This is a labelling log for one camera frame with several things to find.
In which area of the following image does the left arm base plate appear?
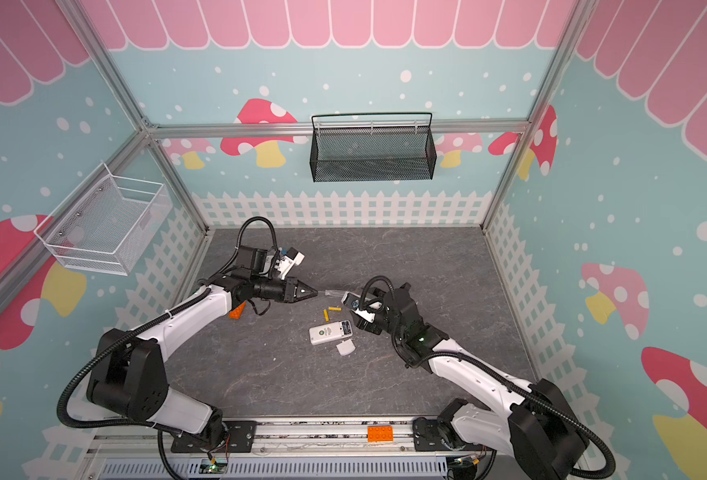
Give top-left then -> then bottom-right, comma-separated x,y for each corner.
172,420 -> 258,453

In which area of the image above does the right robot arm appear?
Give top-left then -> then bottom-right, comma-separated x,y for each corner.
343,275 -> 617,479

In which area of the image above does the white remote control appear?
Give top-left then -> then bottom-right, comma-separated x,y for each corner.
309,320 -> 353,346

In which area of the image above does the orange toy brick on rail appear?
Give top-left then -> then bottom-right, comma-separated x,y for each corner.
367,425 -> 395,443

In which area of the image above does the black mesh wall basket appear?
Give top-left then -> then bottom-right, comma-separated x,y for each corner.
310,111 -> 437,182

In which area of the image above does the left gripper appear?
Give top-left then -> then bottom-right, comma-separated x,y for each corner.
252,274 -> 319,304

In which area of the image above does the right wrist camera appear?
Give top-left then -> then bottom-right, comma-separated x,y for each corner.
342,292 -> 383,330

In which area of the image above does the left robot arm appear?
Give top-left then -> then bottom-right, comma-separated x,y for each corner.
56,241 -> 318,450

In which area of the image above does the orange toy block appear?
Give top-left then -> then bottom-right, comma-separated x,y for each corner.
229,302 -> 247,320

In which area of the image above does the white battery cover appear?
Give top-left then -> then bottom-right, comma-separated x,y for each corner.
337,339 -> 355,356

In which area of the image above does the clear handle screwdriver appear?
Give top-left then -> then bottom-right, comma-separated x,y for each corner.
325,289 -> 359,303

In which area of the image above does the white wire wall basket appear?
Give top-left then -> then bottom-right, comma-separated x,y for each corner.
34,163 -> 173,276

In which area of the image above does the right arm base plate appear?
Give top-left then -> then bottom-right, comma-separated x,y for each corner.
411,417 -> 467,452

